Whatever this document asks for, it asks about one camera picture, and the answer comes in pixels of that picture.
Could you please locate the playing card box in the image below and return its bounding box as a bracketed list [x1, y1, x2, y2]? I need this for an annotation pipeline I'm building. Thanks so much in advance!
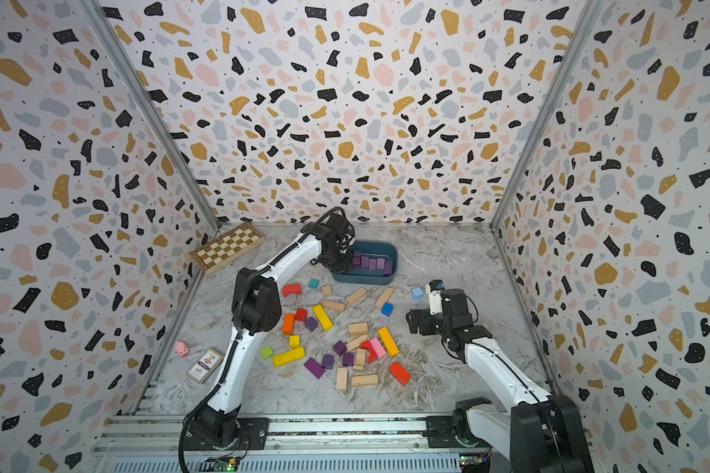
[185, 347, 225, 384]

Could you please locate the teal plastic storage bin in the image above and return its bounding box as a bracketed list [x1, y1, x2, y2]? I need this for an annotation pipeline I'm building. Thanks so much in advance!
[331, 240, 398, 286]

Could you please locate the yellow flat block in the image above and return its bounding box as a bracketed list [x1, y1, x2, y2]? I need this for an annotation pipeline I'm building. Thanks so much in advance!
[272, 346, 306, 368]

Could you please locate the natural wood upright block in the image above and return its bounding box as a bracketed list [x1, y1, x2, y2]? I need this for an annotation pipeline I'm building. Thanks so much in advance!
[335, 368, 348, 392]

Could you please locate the natural wood long block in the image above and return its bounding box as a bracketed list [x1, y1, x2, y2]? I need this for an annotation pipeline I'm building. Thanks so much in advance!
[375, 287, 394, 311]

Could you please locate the green small block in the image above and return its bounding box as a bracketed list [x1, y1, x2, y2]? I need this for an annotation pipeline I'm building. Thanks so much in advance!
[260, 347, 273, 360]

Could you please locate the light blue block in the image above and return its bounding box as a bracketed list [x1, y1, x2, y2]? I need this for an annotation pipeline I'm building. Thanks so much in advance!
[411, 288, 424, 303]

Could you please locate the natural wood thick block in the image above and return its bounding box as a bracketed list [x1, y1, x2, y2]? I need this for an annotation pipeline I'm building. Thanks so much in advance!
[348, 322, 369, 338]

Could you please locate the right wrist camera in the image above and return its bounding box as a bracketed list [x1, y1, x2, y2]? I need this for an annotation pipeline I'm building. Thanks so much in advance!
[425, 279, 445, 315]

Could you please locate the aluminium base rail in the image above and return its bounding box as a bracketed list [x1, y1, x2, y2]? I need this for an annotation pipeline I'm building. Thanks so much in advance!
[91, 413, 524, 472]

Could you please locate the blue cube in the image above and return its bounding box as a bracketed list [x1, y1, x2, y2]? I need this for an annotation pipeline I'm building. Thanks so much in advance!
[382, 303, 394, 317]

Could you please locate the amber yellow long block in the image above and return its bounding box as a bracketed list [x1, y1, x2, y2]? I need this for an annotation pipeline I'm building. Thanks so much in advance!
[378, 327, 400, 358]

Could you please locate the pink long block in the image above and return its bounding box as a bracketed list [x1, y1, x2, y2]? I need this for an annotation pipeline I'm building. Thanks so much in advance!
[370, 338, 387, 359]

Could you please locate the natural wood short bar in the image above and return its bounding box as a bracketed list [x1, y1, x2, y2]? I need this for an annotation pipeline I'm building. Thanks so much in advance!
[321, 300, 346, 313]

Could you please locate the wooden chessboard box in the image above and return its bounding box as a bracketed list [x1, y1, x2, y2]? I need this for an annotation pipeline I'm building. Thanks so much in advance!
[191, 223, 264, 276]

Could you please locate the orange block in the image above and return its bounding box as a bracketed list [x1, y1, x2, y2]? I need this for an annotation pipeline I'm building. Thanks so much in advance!
[282, 313, 296, 336]

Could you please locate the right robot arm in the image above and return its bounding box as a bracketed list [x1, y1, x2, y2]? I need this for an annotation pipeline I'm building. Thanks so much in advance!
[405, 280, 595, 472]

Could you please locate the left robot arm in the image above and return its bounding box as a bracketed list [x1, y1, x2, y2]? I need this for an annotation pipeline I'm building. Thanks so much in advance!
[179, 207, 355, 456]

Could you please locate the purple small block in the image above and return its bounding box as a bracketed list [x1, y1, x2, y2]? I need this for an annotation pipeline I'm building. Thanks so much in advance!
[333, 341, 346, 356]

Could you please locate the pink pig toy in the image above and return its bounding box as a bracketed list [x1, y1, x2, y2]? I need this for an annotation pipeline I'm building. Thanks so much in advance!
[174, 341, 191, 358]

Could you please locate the red curved arch block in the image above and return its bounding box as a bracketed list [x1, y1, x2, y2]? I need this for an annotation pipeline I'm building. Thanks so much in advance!
[360, 340, 377, 364]

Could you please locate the red rectangular block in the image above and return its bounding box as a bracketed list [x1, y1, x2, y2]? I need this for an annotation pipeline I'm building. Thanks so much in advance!
[389, 362, 411, 386]

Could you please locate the purple little cube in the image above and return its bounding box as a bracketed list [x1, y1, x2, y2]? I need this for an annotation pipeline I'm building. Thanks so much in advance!
[321, 354, 334, 370]

